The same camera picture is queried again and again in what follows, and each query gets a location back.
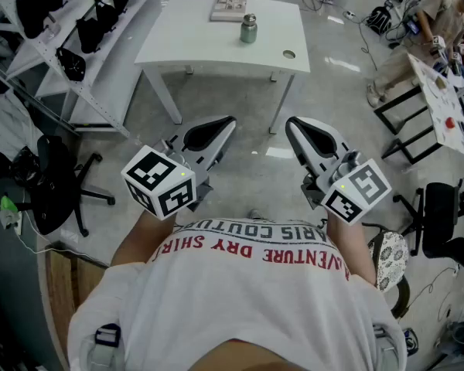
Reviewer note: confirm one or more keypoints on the white side table black frame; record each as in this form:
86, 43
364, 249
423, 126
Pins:
437, 103

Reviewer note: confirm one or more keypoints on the person's grey shoe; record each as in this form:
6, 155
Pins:
257, 215

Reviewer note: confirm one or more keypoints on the white power strip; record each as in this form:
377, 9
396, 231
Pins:
349, 14

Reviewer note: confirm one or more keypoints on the white cloth pile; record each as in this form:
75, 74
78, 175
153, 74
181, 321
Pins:
5, 124

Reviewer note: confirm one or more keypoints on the white metal shelf rack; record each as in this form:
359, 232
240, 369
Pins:
96, 87

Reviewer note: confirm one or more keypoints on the white printed t-shirt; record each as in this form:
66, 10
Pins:
236, 292

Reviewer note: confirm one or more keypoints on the green metal flask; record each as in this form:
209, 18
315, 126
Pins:
248, 33

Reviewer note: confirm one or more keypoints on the person's left forearm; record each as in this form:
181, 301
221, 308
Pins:
139, 238

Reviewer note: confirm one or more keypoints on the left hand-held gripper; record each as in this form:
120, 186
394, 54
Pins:
158, 184

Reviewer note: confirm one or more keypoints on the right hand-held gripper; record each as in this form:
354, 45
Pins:
357, 193

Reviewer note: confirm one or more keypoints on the grey book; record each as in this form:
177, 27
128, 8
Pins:
228, 8

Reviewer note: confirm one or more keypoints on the black backpack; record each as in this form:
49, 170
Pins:
379, 21

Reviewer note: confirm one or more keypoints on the person's neck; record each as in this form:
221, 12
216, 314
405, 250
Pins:
239, 358

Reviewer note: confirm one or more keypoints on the black office chair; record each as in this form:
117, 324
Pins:
442, 215
56, 191

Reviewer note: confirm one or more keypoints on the red round object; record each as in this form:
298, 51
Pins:
449, 122

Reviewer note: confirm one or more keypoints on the person's right forearm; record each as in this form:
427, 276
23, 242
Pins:
352, 246

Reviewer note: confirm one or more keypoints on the green plastic object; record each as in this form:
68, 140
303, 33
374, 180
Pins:
7, 204

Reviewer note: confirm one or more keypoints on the patterned stool cushion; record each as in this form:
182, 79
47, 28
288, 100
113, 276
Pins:
390, 259

